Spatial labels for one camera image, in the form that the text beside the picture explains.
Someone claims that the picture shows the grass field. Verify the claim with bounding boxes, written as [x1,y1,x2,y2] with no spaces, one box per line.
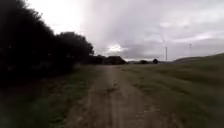
[119,53,224,128]

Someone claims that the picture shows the row of dark trees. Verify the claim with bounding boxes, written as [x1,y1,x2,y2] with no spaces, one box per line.
[0,0,96,88]

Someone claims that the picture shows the brown dirt track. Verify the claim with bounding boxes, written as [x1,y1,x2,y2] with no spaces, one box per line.
[63,64,183,128]

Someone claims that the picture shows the dark distant bushes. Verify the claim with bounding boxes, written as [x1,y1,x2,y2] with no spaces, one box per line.
[87,55,128,66]

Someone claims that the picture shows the grass verge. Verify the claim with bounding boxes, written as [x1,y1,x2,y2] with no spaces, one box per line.
[0,64,108,128]

